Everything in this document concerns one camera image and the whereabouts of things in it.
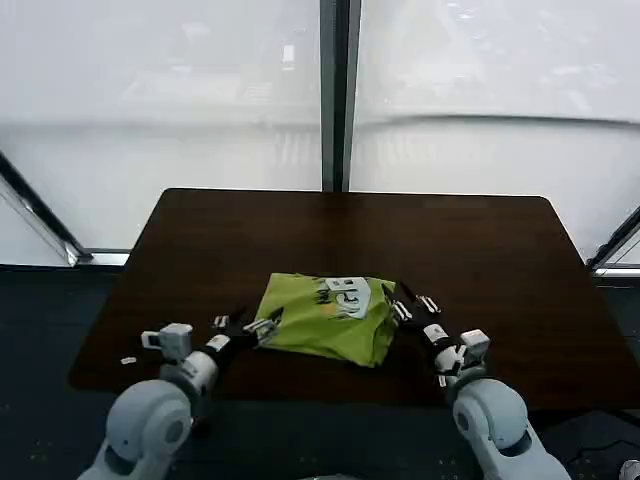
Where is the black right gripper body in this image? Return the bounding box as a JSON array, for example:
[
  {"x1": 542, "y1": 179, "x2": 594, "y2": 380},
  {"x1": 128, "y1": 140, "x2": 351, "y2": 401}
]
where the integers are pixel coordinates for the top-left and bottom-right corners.
[{"x1": 398, "y1": 303, "x2": 454, "y2": 352}]

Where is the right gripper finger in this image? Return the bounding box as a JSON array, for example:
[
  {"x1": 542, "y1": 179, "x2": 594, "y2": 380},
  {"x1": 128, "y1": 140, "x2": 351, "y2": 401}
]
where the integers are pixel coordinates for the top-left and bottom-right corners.
[
  {"x1": 381, "y1": 282, "x2": 413, "y2": 330},
  {"x1": 398, "y1": 281, "x2": 444, "y2": 315}
]

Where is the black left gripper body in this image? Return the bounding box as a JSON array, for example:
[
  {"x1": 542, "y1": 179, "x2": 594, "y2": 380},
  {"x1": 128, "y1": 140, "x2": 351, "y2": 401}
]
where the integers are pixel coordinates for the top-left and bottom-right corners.
[{"x1": 201, "y1": 323, "x2": 257, "y2": 367}]

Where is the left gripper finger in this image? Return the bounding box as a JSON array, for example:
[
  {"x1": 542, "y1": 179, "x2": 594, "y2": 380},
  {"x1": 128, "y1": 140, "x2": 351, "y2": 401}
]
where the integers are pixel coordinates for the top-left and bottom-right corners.
[
  {"x1": 241, "y1": 306, "x2": 286, "y2": 348},
  {"x1": 212, "y1": 305, "x2": 248, "y2": 330}
]

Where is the green t-shirt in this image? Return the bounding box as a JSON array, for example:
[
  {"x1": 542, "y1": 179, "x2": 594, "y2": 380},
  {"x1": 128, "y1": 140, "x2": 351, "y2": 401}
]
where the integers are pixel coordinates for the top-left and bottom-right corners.
[{"x1": 253, "y1": 271, "x2": 398, "y2": 369}]

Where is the slanted metal window frame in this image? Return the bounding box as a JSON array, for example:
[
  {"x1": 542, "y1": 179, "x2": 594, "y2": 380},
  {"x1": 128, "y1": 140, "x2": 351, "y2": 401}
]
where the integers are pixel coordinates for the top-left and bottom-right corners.
[
  {"x1": 584, "y1": 203, "x2": 640, "y2": 277},
  {"x1": 0, "y1": 151, "x2": 96, "y2": 267}
]

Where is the dark vertical window post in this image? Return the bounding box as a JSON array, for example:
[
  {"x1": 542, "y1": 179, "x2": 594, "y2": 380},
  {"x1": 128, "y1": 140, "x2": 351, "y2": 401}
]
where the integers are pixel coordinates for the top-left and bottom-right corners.
[{"x1": 318, "y1": 0, "x2": 363, "y2": 194}]

